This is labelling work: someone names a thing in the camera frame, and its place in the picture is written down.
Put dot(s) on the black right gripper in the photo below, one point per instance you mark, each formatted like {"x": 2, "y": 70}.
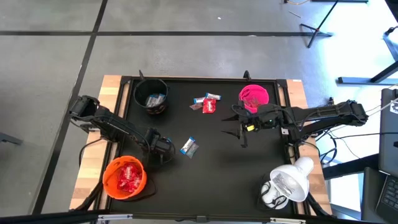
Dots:
{"x": 264, "y": 118}

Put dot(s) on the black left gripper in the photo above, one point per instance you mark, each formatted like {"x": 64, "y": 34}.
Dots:
{"x": 158, "y": 144}

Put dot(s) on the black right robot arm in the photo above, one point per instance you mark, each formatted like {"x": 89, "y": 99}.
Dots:
{"x": 323, "y": 113}

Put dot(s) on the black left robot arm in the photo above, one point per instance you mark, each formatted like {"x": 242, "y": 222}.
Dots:
{"x": 109, "y": 123}

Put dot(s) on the pink plastic bucket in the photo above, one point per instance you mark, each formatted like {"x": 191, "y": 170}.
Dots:
{"x": 258, "y": 91}

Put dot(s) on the black jack-o'-lantern bucket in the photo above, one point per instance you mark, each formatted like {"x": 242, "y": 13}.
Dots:
{"x": 140, "y": 90}

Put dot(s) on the orange plastic bucket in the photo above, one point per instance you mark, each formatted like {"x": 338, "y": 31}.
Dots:
{"x": 109, "y": 180}

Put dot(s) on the white desk lamp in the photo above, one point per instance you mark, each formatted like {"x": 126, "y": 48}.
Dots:
{"x": 292, "y": 183}

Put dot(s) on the silver metal plate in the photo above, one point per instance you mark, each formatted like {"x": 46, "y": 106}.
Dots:
{"x": 115, "y": 217}
{"x": 287, "y": 221}

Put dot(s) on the black desk crossbeam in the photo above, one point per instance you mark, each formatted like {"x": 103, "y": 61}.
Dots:
{"x": 351, "y": 162}

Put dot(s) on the black tripod stand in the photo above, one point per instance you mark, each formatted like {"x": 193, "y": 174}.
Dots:
{"x": 316, "y": 30}

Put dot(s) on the black desk leg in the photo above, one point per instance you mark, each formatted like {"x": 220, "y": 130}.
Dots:
{"x": 357, "y": 80}

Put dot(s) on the black overhead rig beam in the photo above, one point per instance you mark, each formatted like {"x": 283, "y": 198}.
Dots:
{"x": 46, "y": 217}

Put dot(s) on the grey furniture foot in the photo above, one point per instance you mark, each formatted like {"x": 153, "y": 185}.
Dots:
{"x": 11, "y": 139}

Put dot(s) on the grey closed laptop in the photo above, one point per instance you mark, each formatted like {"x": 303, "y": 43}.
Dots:
{"x": 388, "y": 140}

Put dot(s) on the open laptop with keyboard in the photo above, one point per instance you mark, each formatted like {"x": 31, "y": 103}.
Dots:
{"x": 388, "y": 196}

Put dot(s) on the office chair base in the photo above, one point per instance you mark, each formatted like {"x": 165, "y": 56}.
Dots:
{"x": 391, "y": 42}

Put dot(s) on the black clamp bracket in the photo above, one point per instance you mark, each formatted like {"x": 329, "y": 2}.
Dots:
{"x": 141, "y": 75}
{"x": 247, "y": 75}

